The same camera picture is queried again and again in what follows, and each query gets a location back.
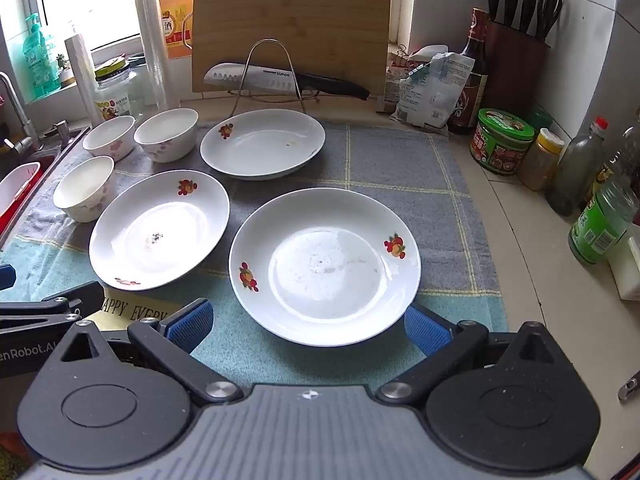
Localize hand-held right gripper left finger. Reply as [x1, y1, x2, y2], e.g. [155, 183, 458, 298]
[60, 299, 245, 407]

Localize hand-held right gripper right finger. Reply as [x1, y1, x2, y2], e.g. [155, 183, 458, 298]
[375, 304, 560, 407]

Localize white floral plate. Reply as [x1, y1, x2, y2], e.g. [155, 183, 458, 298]
[228, 187, 422, 347]
[89, 169, 231, 292]
[200, 108, 326, 181]

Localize white floral bowl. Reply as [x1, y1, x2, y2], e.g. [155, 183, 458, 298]
[133, 108, 199, 164]
[52, 155, 117, 224]
[82, 115, 137, 162]

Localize red plastic basin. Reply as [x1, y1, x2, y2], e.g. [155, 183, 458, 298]
[0, 157, 47, 237]

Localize white plastic container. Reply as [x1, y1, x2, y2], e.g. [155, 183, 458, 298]
[0, 162, 42, 216]

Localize colourful patterned cloth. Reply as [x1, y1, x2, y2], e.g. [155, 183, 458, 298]
[0, 430, 31, 480]

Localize steel sink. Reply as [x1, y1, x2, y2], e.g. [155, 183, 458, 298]
[0, 120, 92, 252]

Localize grey and teal checked towel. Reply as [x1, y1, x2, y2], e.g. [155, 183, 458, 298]
[0, 119, 510, 390]

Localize metal faucet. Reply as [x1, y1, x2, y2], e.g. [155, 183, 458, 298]
[0, 71, 42, 157]

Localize glass jar with green lid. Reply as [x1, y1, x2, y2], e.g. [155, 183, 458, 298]
[92, 57, 146, 121]

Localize green label plastic bottle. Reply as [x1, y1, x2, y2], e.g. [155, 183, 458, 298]
[568, 177, 640, 266]

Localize green lidded round tin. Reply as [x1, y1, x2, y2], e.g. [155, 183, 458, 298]
[469, 108, 535, 176]

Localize yellow lid spice jar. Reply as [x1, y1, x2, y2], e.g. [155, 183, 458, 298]
[517, 128, 565, 192]

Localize white box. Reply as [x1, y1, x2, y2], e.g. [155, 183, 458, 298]
[607, 237, 640, 302]

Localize paper towel roll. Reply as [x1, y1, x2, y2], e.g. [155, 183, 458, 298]
[64, 35, 104, 126]

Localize green dish soap bottle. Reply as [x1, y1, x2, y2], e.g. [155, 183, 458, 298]
[22, 12, 62, 99]

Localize clear bottle with red cap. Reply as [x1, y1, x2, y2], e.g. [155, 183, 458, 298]
[544, 116, 610, 217]

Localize white printed plastic bag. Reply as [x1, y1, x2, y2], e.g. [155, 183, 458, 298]
[389, 52, 476, 132]

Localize dark soy sauce bottle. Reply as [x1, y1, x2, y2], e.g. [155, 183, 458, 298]
[447, 7, 490, 136]

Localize red and white packet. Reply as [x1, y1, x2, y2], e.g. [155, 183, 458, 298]
[382, 44, 449, 112]

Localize stack of clear plastic cups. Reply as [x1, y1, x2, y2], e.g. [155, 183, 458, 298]
[133, 0, 169, 109]

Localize dark red knife block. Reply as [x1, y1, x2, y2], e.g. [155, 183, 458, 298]
[482, 20, 551, 122]

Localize glass bottle with yellow label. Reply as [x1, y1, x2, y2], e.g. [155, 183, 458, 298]
[590, 110, 640, 211]

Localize orange label cooking wine bottle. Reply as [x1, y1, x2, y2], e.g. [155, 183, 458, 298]
[152, 0, 196, 61]

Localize window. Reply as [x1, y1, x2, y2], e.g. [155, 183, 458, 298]
[32, 0, 161, 53]

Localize bamboo cutting board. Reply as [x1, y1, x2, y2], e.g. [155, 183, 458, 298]
[191, 0, 394, 94]

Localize black handled kitchen knife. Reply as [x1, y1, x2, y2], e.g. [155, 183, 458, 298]
[202, 62, 372, 102]

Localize metal wire rack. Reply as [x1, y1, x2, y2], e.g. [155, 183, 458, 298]
[227, 38, 322, 111]

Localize black handled scissors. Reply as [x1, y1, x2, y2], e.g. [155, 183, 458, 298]
[534, 0, 564, 42]

